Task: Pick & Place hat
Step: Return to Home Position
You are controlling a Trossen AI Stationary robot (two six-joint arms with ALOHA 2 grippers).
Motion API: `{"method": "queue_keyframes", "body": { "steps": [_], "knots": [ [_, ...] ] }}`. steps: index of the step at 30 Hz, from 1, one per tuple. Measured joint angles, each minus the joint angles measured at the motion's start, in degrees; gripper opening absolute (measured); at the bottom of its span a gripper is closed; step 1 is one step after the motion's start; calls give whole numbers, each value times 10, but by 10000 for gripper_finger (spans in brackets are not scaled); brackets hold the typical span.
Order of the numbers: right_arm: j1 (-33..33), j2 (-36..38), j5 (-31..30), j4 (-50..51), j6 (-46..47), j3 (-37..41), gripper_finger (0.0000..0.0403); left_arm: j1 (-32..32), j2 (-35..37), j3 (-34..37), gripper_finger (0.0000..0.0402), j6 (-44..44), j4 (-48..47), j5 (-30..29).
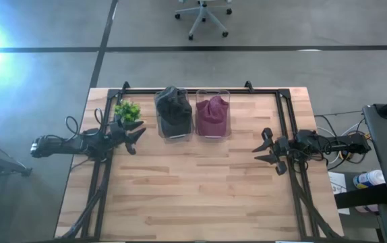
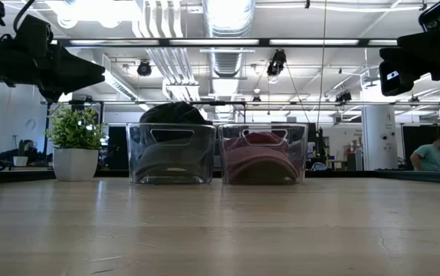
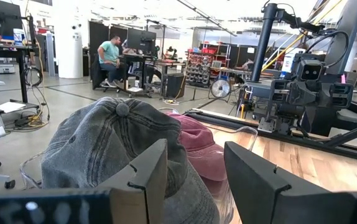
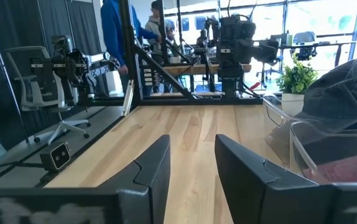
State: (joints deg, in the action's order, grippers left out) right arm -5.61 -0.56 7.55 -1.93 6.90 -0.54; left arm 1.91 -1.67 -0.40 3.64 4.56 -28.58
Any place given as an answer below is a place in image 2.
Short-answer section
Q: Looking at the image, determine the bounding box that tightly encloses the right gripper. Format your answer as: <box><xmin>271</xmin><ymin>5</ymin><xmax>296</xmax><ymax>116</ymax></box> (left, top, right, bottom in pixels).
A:
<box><xmin>379</xmin><ymin>32</ymin><xmax>440</xmax><ymax>97</ymax></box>

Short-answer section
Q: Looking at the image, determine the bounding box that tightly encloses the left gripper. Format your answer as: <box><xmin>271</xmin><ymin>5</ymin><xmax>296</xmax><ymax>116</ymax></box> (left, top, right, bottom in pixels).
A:
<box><xmin>0</xmin><ymin>41</ymin><xmax>106</xmax><ymax>103</ymax></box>

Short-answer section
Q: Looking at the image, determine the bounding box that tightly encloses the dark green baseball cap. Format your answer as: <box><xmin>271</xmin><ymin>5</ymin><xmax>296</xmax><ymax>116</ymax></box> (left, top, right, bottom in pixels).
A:
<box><xmin>132</xmin><ymin>126</ymin><xmax>210</xmax><ymax>183</ymax></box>

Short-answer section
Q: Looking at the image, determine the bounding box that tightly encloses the pink cap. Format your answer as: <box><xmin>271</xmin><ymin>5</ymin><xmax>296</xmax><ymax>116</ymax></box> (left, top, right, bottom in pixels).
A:
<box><xmin>225</xmin><ymin>147</ymin><xmax>300</xmax><ymax>184</ymax></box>

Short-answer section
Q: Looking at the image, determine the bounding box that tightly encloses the green plant in white pot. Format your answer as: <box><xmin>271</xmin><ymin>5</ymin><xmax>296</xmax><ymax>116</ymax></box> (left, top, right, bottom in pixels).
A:
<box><xmin>44</xmin><ymin>103</ymin><xmax>108</xmax><ymax>182</ymax></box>

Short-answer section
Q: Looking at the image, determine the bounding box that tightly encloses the black ceiling spotlight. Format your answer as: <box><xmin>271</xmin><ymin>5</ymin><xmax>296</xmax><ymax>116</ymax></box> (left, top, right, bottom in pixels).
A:
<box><xmin>136</xmin><ymin>60</ymin><xmax>153</xmax><ymax>77</ymax></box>

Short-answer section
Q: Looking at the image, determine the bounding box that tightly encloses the black ceiling fixture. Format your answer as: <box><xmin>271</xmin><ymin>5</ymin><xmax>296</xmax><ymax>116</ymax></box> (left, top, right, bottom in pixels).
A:
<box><xmin>334</xmin><ymin>90</ymin><xmax>353</xmax><ymax>104</ymax></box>

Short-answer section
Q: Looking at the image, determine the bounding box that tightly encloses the clear plastic bin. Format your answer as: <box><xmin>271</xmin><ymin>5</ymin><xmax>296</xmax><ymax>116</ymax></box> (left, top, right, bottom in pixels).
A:
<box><xmin>218</xmin><ymin>122</ymin><xmax>309</xmax><ymax>186</ymax></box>
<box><xmin>126</xmin><ymin>122</ymin><xmax>217</xmax><ymax>185</ymax></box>

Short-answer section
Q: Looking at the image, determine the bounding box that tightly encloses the white round pillar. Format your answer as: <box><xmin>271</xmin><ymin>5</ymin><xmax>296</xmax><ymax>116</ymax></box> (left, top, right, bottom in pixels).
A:
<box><xmin>360</xmin><ymin>103</ymin><xmax>399</xmax><ymax>172</ymax></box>

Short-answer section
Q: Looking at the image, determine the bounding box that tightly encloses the person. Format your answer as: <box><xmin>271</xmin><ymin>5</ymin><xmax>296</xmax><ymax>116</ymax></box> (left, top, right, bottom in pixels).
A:
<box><xmin>409</xmin><ymin>135</ymin><xmax>440</xmax><ymax>173</ymax></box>

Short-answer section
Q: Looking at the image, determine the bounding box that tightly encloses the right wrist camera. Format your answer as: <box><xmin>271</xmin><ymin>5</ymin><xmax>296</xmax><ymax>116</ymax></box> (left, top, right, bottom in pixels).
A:
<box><xmin>418</xmin><ymin>0</ymin><xmax>440</xmax><ymax>34</ymax></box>

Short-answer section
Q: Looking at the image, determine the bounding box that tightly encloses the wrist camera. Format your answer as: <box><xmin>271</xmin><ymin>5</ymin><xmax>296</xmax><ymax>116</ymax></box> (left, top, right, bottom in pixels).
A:
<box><xmin>12</xmin><ymin>14</ymin><xmax>55</xmax><ymax>53</ymax></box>
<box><xmin>418</xmin><ymin>0</ymin><xmax>440</xmax><ymax>34</ymax></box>

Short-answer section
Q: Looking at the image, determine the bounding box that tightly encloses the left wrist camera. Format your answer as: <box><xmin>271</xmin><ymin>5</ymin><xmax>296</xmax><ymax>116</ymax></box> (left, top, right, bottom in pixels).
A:
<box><xmin>12</xmin><ymin>14</ymin><xmax>55</xmax><ymax>53</ymax></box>

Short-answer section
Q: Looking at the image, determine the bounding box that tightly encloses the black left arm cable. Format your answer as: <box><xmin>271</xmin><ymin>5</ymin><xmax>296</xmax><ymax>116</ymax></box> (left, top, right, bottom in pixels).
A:
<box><xmin>11</xmin><ymin>0</ymin><xmax>36</xmax><ymax>34</ymax></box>

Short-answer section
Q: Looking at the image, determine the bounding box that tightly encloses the thin hanging cable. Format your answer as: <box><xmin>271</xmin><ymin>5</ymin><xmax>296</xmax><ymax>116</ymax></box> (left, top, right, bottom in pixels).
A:
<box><xmin>315</xmin><ymin>0</ymin><xmax>327</xmax><ymax>127</ymax></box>

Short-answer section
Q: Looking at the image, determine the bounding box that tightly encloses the black overhead camera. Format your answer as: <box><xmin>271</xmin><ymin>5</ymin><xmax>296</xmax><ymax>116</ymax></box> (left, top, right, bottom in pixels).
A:
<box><xmin>266</xmin><ymin>48</ymin><xmax>287</xmax><ymax>77</ymax></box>

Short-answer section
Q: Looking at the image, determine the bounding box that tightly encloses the silver ventilation duct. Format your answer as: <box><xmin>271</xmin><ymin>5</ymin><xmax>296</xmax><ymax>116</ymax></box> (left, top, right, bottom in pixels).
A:
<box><xmin>203</xmin><ymin>0</ymin><xmax>258</xmax><ymax>77</ymax></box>

